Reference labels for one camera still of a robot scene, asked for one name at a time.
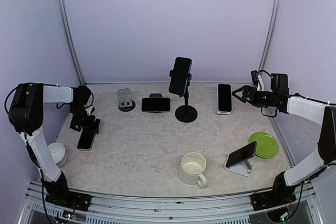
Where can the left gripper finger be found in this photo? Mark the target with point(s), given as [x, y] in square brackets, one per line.
[76, 125]
[94, 128]

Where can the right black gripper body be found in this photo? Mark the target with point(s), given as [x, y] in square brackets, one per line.
[260, 100]

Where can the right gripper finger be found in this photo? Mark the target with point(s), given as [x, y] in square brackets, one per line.
[244, 90]
[243, 98]

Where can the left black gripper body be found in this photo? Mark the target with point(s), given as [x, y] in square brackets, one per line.
[80, 114]

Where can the black phone white edge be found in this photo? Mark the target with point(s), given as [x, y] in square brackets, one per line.
[86, 141]

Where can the grey round-base phone stand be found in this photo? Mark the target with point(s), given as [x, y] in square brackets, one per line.
[125, 102]

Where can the black phone landscape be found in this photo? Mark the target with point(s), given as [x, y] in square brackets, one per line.
[166, 102]

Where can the black phone blue edge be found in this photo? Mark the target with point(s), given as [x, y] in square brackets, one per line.
[180, 75]

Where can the dark grey phone stand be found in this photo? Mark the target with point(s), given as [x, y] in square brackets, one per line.
[155, 95]

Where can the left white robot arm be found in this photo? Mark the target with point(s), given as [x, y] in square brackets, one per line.
[26, 115]

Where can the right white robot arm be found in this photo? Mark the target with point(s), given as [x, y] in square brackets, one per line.
[310, 135]

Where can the black phone white case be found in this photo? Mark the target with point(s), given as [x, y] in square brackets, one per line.
[224, 98]

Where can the tall black clamp stand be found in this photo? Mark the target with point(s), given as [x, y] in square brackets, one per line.
[186, 113]

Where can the purple phone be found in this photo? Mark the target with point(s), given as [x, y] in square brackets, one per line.
[242, 154]

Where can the white folding phone stand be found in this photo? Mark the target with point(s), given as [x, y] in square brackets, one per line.
[242, 168]

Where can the white bowl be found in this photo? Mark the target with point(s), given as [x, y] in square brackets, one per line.
[58, 152]

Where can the green plate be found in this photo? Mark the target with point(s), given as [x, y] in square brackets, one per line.
[267, 145]

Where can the white ribbed mug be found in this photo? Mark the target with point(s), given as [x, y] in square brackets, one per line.
[191, 169]

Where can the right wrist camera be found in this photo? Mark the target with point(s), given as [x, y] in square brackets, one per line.
[279, 81]

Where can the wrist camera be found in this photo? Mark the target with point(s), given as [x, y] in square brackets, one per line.
[83, 94]
[279, 81]

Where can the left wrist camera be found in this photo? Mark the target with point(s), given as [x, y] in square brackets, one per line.
[83, 94]

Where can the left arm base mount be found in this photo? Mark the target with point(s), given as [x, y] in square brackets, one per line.
[73, 200]

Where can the front aluminium rail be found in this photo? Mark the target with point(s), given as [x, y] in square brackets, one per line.
[108, 208]

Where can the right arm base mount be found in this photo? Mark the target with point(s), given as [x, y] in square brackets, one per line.
[268, 199]

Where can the right aluminium frame post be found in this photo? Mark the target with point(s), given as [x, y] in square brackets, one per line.
[270, 34]

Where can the aluminium frame post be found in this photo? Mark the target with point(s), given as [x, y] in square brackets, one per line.
[70, 42]
[270, 34]

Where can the left aluminium frame post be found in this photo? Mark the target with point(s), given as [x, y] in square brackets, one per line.
[70, 42]

